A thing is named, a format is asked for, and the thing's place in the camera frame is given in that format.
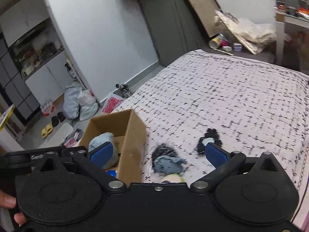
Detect fluffy light blue plush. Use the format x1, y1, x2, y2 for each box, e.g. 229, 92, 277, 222
87, 132, 119, 170

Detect blue tissue pack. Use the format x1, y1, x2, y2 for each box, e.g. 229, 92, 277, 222
107, 170, 117, 177

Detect person's left hand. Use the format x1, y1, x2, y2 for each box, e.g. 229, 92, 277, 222
0, 190, 26, 226

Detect black felt bow toy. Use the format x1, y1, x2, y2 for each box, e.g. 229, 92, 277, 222
196, 128, 222, 154

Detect white floor mat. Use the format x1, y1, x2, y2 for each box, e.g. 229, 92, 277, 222
39, 123, 73, 149

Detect brown cardboard box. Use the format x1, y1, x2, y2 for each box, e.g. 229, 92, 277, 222
79, 109, 147, 185

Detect yellow slippers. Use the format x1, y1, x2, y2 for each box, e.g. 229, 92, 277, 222
41, 123, 53, 139

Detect black slippers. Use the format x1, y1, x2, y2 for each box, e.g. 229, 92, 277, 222
51, 112, 65, 127

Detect white garbage bag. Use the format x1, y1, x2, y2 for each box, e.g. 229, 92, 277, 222
77, 90, 99, 122

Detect blue denim plush toy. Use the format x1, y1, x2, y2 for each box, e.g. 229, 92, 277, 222
151, 143, 188, 175

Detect white red plastic bag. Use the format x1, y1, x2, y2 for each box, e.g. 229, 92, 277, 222
102, 93, 124, 114

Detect grey garbage bag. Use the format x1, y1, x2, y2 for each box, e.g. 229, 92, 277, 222
63, 82, 83, 119

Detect bottled water pack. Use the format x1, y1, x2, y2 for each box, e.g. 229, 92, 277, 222
40, 100, 56, 117

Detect white black patterned bedspread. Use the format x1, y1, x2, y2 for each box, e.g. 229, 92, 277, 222
113, 49, 309, 199

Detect paper cup on floor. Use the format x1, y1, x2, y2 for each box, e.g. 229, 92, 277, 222
208, 34, 224, 49

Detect beige tote bag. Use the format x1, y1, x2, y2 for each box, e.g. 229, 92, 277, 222
213, 10, 277, 55

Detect dark grey door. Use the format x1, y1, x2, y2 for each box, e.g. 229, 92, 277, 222
139, 0, 205, 67

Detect white desk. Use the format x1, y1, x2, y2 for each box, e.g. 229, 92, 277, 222
275, 9, 308, 66

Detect black framed brown board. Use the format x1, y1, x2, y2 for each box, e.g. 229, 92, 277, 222
185, 0, 221, 38

